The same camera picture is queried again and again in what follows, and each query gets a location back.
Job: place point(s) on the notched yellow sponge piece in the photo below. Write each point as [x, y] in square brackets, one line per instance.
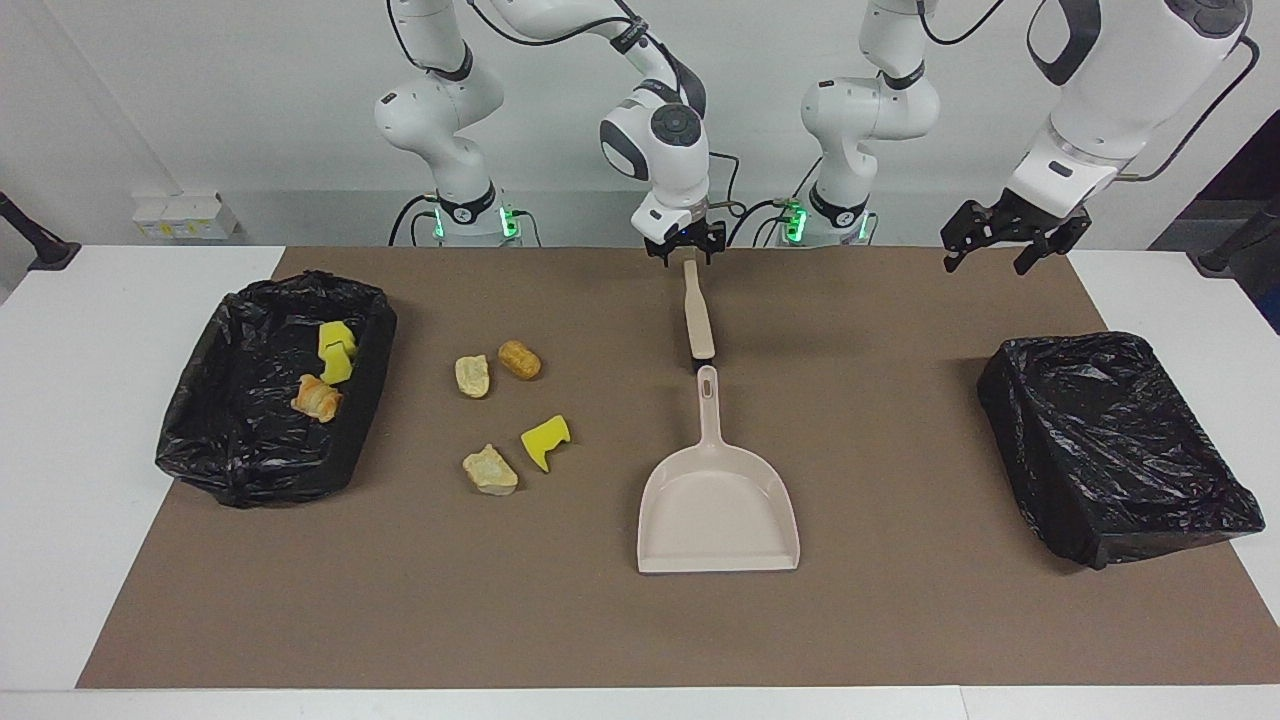
[545, 435]

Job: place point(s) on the orange striped croissant piece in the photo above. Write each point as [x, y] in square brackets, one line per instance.
[318, 400]

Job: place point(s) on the beige hand brush black bristles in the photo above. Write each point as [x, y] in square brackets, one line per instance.
[698, 325]

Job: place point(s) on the white power strip box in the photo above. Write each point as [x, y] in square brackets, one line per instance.
[185, 218]

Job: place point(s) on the beige plastic dustpan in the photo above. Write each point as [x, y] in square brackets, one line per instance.
[715, 510]

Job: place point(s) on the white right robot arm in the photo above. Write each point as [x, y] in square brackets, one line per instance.
[660, 160]

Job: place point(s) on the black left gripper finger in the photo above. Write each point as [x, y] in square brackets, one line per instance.
[1062, 240]
[972, 225]

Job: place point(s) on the oval pale bread piece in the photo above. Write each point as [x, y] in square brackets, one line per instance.
[472, 376]

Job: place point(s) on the small yellow sponge piece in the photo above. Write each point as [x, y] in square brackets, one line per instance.
[338, 370]

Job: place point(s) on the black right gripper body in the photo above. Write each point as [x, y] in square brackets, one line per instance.
[685, 237]

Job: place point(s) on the black bag lined trash bin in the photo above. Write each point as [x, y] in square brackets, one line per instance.
[230, 460]
[1110, 450]

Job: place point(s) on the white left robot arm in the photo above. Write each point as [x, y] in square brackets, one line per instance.
[1130, 90]

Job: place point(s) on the brown potato shaped bread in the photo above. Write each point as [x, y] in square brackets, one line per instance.
[520, 360]

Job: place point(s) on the angular pale bread piece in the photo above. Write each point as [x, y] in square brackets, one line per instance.
[490, 472]

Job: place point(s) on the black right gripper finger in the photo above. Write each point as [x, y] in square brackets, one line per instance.
[655, 250]
[714, 245]

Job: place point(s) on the large yellow sponge piece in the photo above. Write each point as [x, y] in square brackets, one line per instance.
[335, 335]

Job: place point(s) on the black stand pole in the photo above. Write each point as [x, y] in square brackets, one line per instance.
[1225, 255]
[40, 245]

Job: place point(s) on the brown paper table mat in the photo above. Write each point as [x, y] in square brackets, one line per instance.
[640, 620]

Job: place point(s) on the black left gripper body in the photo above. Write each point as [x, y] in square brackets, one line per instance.
[1025, 218]

